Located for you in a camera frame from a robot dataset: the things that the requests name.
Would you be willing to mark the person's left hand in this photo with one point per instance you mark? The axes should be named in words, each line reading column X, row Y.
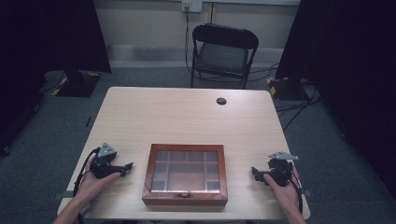
column 93, row 184

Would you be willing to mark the black stand base with striped tape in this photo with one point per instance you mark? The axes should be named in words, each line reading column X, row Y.
column 74, row 83
column 288, row 88

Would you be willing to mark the white wall socket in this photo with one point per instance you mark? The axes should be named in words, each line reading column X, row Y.
column 191, row 5

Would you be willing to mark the wooden box with glass lid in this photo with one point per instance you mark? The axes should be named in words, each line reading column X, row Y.
column 185, row 174

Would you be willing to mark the black curtain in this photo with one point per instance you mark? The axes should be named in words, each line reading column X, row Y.
column 348, row 77
column 46, row 46

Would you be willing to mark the black folding chair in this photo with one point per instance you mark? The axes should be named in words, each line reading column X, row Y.
column 223, row 54

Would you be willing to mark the wooden table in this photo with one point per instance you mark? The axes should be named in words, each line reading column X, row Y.
column 174, row 118

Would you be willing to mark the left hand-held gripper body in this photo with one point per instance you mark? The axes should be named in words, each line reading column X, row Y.
column 104, row 161

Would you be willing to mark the person's right hand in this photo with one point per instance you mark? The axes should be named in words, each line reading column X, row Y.
column 285, row 192

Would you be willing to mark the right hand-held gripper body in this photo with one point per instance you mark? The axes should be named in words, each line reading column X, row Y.
column 279, row 169

